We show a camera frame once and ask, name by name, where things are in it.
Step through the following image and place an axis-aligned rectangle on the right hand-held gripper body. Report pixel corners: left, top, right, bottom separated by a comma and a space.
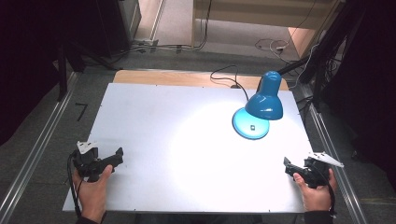
295, 151, 346, 189

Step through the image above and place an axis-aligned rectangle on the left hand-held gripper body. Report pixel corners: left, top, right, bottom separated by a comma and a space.
71, 140, 113, 183

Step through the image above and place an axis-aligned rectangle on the blue desk lamp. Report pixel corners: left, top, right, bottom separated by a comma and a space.
231, 70, 285, 141

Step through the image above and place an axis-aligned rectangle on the person's right hand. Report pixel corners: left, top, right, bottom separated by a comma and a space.
292, 168, 338, 213

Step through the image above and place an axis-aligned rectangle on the person's left hand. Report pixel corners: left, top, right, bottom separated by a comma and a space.
71, 164, 114, 224

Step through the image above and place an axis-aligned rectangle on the person's right sleeve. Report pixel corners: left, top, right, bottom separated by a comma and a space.
303, 210, 334, 224

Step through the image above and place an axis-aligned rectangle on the person's sleeve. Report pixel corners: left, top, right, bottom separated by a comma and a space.
75, 211, 108, 224
303, 210, 334, 224

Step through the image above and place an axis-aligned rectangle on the white table board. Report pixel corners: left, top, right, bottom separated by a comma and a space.
62, 82, 316, 215

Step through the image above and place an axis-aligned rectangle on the person's left sleeve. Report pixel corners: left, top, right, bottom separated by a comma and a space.
75, 211, 108, 224

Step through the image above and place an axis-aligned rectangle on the black metal stand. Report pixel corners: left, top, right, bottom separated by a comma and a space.
276, 0, 368, 110
55, 40, 120, 102

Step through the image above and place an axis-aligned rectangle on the wooden table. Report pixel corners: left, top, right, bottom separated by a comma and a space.
112, 69, 290, 91

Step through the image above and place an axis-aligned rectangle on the black cabinet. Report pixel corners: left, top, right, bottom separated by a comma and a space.
59, 0, 143, 59

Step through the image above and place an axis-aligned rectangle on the wooden desk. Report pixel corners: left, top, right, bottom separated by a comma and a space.
191, 0, 347, 60

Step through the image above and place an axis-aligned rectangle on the aluminium floor rail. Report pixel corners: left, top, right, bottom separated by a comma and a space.
0, 73, 78, 224
301, 85, 369, 224

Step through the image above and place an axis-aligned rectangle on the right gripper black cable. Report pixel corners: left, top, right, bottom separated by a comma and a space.
311, 161, 338, 218

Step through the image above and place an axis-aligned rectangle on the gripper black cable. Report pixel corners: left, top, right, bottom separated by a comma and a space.
66, 150, 84, 218
311, 161, 338, 218

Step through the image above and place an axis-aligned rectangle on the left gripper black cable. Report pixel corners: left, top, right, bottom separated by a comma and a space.
66, 150, 84, 218

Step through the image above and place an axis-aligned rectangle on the black lamp power cable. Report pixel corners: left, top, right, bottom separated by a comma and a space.
209, 64, 250, 102

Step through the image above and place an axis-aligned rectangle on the bundle of floor cables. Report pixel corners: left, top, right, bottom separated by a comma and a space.
106, 0, 213, 64

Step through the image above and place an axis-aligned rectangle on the white cable with plug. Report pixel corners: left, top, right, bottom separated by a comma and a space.
254, 0, 318, 64

